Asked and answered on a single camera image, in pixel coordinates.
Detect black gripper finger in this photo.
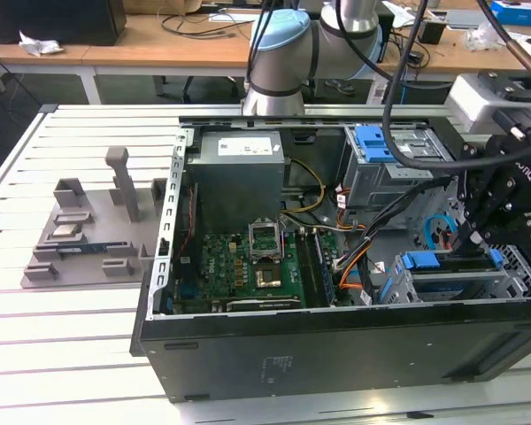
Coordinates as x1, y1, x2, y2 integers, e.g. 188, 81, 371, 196
451, 141, 492, 259
468, 212, 531, 250

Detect metal drive cage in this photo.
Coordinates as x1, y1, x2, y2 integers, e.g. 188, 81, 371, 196
340, 125, 459, 212

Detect blue plastic latch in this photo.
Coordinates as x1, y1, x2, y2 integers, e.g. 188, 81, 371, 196
355, 126, 402, 164

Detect clear plastic bag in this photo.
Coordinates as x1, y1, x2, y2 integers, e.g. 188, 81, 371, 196
462, 19, 510, 52

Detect blue cardboard box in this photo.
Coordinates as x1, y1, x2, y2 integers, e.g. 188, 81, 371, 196
489, 0, 531, 27

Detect flat grey box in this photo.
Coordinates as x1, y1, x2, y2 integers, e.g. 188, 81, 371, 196
444, 9, 492, 31

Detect green installed RAM stick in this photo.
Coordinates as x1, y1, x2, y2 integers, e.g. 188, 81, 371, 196
313, 229, 338, 306

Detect small black box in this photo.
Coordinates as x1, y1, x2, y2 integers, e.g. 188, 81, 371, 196
377, 12, 397, 63

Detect black RAM slot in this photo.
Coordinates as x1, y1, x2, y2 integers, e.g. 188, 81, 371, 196
295, 228, 324, 309

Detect metal socket cover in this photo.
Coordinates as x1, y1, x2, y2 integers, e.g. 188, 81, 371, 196
246, 220, 286, 263

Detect black PC case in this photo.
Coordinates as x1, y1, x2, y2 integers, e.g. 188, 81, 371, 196
129, 104, 531, 404

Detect CPU socket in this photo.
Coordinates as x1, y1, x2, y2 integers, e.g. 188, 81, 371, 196
252, 264, 287, 289

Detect grey power supply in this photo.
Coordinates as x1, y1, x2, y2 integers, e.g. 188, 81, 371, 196
185, 129, 292, 222

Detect black graphics card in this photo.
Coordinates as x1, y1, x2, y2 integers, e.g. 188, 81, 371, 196
225, 297, 303, 311

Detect green motherboard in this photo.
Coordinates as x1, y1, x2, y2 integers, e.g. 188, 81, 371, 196
172, 225, 350, 313

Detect long wooden desk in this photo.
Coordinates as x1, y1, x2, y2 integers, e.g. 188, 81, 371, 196
0, 8, 531, 106

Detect grey parts rack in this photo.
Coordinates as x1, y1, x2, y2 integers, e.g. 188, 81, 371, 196
20, 147, 167, 291

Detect silver CPU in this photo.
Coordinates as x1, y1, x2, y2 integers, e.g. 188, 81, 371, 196
52, 224, 83, 240

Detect large black box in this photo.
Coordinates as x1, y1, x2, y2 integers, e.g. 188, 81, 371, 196
0, 0, 127, 47

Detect crumpled white paper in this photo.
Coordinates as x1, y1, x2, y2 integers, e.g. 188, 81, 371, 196
18, 30, 65, 58

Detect blue wire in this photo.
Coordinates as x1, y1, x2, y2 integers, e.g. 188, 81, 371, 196
424, 213, 459, 250

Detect black cable bundle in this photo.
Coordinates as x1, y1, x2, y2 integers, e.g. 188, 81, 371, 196
335, 174, 452, 271

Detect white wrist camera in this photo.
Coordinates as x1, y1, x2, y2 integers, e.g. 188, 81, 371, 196
449, 73, 531, 134

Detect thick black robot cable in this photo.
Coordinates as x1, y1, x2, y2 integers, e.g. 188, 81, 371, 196
381, 0, 531, 172

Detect yellow black wire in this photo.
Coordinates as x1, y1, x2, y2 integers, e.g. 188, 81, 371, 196
282, 158, 327, 216

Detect orange yellow power wires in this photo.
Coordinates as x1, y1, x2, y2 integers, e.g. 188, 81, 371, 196
335, 247, 369, 293

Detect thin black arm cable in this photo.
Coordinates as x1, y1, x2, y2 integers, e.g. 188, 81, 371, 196
243, 0, 278, 92

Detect black cable loop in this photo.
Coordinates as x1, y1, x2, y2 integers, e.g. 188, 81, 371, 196
160, 12, 244, 42

